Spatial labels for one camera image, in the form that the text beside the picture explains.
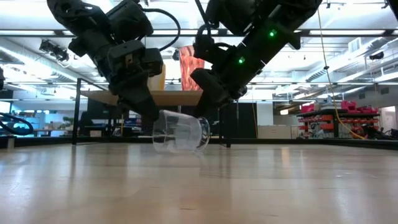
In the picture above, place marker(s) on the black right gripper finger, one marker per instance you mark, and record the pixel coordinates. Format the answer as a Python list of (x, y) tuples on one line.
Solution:
[(211, 93)]

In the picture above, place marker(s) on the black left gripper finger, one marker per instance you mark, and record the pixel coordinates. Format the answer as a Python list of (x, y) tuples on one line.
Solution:
[(141, 102)]

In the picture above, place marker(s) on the orange-red faceted plastic tumbler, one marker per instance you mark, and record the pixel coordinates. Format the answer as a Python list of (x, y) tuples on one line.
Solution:
[(189, 71)]

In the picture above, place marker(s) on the clear glass mug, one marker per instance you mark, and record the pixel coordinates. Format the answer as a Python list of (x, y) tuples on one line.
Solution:
[(180, 132)]

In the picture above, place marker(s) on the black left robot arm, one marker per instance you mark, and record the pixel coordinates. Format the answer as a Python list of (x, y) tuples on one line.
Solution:
[(87, 18)]

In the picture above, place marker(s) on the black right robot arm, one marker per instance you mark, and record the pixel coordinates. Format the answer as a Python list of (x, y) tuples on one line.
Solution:
[(280, 12)]

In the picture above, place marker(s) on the wooden shelf black legs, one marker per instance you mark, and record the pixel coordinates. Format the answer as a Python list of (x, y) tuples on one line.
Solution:
[(174, 98)]

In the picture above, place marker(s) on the cardboard box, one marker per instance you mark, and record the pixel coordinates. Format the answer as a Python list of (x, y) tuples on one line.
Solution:
[(270, 132)]

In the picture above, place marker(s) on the black curved tube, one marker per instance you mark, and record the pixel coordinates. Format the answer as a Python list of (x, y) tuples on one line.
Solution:
[(26, 127)]

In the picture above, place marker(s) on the rack with red bins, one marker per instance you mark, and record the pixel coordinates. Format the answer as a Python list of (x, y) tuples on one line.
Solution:
[(354, 119)]

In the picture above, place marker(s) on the black ceiling device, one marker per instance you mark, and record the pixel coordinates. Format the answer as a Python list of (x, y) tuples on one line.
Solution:
[(377, 56)]

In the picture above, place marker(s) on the black ceiling camera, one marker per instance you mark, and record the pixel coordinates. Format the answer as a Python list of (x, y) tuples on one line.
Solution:
[(54, 51)]

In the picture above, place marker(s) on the black aluminium table frame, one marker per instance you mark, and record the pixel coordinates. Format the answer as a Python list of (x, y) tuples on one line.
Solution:
[(280, 141)]

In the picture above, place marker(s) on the black overhead frame beam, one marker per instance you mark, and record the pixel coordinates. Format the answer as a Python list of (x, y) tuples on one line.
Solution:
[(388, 32)]

